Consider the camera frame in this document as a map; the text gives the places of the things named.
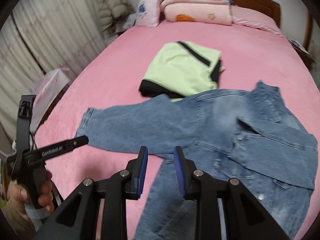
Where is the dark wooden nightstand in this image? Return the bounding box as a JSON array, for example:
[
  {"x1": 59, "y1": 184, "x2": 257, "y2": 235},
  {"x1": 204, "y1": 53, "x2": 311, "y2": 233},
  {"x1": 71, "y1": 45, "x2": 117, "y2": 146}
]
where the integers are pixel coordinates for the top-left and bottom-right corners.
[{"x1": 287, "y1": 38, "x2": 315, "y2": 71}]

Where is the blue denim jacket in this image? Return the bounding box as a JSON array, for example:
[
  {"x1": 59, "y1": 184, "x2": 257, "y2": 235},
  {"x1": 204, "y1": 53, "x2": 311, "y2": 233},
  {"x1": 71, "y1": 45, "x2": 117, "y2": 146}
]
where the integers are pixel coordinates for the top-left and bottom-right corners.
[{"x1": 76, "y1": 82, "x2": 318, "y2": 239}]

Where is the person's left hand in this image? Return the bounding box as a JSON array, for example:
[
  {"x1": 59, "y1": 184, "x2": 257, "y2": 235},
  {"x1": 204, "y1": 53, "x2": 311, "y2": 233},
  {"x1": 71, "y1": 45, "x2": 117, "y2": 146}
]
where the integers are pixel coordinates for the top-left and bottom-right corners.
[{"x1": 6, "y1": 171, "x2": 55, "y2": 222}]

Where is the white pink box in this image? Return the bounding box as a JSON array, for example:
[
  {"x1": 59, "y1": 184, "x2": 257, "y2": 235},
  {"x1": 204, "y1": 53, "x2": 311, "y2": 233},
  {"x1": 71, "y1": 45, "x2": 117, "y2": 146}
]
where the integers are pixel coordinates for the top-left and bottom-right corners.
[{"x1": 30, "y1": 67, "x2": 70, "y2": 134}]

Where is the pink bed sheet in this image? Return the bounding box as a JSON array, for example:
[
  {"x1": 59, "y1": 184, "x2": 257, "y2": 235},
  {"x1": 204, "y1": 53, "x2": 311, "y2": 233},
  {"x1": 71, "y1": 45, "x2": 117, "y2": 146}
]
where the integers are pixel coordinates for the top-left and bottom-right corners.
[{"x1": 34, "y1": 19, "x2": 320, "y2": 240}]

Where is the light green black folded garment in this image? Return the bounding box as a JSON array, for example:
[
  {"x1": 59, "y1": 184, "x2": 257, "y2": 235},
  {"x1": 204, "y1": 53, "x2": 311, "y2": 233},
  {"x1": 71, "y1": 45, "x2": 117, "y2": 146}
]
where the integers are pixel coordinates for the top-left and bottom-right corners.
[{"x1": 139, "y1": 41, "x2": 225, "y2": 100}]

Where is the pink folded quilt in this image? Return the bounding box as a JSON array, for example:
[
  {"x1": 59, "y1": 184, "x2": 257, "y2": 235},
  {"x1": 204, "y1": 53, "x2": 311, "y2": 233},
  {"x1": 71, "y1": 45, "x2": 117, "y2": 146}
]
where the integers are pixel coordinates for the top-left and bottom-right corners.
[{"x1": 160, "y1": 0, "x2": 232, "y2": 25}]

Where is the brown wooden headboard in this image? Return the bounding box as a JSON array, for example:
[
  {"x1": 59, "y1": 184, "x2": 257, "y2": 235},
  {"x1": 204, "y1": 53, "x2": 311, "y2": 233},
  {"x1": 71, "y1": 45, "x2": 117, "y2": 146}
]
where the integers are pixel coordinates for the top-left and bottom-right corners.
[{"x1": 149, "y1": 0, "x2": 282, "y2": 28}]

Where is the light pink cartoon pillow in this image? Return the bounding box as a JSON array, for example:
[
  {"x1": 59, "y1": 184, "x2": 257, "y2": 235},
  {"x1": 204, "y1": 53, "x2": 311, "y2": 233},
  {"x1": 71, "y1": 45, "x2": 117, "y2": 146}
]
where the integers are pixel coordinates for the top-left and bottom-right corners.
[{"x1": 135, "y1": 0, "x2": 161, "y2": 28}]

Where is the white striped curtain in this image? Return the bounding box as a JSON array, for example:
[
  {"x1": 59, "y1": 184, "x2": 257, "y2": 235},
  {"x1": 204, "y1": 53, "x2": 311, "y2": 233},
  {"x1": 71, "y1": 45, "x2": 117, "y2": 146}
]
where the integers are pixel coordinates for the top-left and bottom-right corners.
[{"x1": 1, "y1": 0, "x2": 106, "y2": 139}]

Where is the beige puffer jacket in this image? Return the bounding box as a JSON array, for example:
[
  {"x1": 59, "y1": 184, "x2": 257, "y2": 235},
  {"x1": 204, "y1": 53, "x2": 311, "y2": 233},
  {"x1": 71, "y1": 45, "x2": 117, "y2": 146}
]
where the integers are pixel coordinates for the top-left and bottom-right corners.
[{"x1": 93, "y1": 0, "x2": 134, "y2": 31}]

